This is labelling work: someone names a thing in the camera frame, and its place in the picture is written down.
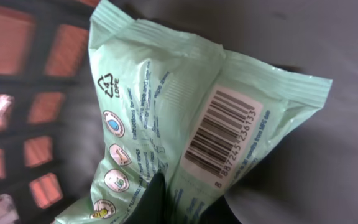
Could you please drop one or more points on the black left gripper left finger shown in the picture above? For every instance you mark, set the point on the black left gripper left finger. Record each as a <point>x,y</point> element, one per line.
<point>151,207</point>

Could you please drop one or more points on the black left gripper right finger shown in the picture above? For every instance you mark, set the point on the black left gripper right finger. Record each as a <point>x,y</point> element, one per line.
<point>219,213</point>

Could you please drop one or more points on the grey plastic mesh basket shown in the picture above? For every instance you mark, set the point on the grey plastic mesh basket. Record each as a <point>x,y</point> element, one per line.
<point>51,136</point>

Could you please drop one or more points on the mint green wipes packet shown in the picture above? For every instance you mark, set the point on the mint green wipes packet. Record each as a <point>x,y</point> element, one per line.
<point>178,104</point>

